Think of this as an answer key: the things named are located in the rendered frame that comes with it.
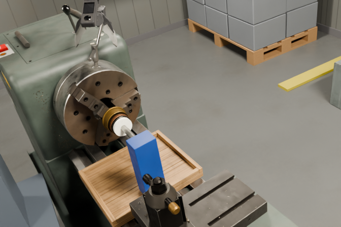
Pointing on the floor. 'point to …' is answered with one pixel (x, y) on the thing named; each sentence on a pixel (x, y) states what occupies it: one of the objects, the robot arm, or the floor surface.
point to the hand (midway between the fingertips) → (96, 48)
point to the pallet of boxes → (254, 9)
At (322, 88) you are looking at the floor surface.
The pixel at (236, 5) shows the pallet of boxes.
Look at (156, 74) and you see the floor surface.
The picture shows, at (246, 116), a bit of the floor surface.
